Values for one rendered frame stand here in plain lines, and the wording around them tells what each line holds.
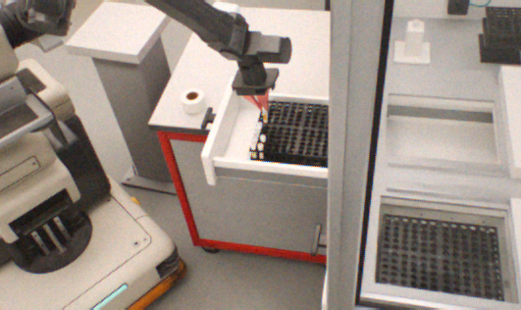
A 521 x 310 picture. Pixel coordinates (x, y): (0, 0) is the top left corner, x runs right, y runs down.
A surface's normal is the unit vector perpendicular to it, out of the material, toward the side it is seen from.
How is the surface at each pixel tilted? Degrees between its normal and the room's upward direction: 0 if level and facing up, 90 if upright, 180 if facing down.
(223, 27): 76
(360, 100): 90
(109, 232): 0
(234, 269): 0
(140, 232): 0
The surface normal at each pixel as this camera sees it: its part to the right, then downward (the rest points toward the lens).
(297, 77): -0.07, -0.67
